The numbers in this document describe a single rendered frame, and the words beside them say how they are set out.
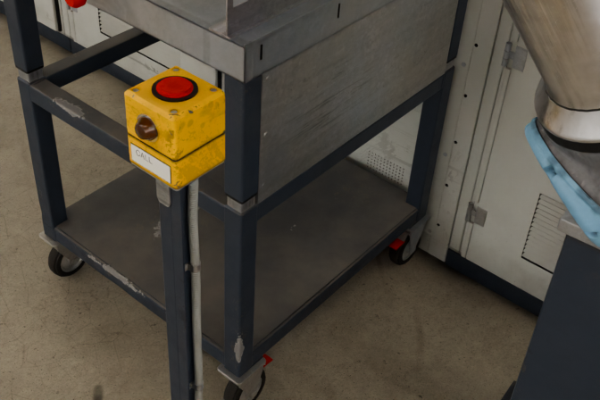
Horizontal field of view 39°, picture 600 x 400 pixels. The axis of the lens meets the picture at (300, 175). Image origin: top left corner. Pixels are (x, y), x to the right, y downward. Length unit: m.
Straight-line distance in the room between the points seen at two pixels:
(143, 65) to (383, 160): 0.83
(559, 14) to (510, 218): 1.19
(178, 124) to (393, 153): 1.14
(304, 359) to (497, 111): 0.65
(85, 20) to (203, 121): 1.75
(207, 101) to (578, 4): 0.41
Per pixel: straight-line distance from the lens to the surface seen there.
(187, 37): 1.19
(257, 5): 1.16
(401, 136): 1.94
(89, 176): 2.28
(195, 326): 1.17
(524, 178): 1.79
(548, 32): 0.72
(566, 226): 1.07
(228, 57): 1.15
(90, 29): 2.64
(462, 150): 1.87
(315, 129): 1.38
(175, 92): 0.91
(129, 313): 1.91
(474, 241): 1.95
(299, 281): 1.72
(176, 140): 0.90
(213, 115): 0.93
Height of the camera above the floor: 1.40
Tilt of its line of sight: 38 degrees down
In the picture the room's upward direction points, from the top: 4 degrees clockwise
